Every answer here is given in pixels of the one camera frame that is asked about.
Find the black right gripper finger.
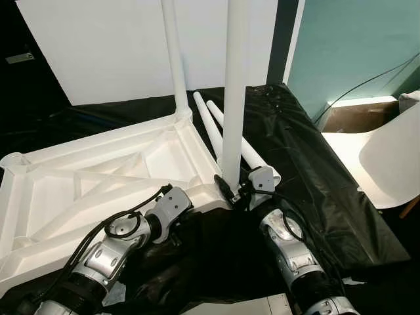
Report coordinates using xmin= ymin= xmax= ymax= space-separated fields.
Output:
xmin=215 ymin=174 xmax=234 ymax=204

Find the white plastic table top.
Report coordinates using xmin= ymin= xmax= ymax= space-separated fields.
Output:
xmin=0 ymin=108 xmax=234 ymax=294

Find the brown cardboard box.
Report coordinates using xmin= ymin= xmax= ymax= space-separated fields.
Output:
xmin=320 ymin=96 xmax=398 ymax=133

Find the white plastic chair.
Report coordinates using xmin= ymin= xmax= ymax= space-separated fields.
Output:
xmin=322 ymin=105 xmax=420 ymax=209

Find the small white bundle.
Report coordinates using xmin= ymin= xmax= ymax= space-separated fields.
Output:
xmin=397 ymin=91 xmax=420 ymax=112

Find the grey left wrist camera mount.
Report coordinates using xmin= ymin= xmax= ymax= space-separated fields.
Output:
xmin=146 ymin=186 xmax=192 ymax=234

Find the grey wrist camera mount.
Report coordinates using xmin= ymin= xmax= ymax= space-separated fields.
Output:
xmin=146 ymin=186 xmax=192 ymax=234
xmin=248 ymin=166 xmax=275 ymax=209

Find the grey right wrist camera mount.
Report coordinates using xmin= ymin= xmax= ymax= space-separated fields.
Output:
xmin=248 ymin=166 xmax=275 ymax=209

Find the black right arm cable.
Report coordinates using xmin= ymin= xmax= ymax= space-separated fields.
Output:
xmin=240 ymin=187 xmax=310 ymax=245

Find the thin black wall cable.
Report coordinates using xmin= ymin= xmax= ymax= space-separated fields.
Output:
xmin=314 ymin=56 xmax=420 ymax=125

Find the small grey wall plate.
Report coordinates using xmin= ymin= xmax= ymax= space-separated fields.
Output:
xmin=5 ymin=52 xmax=35 ymax=64

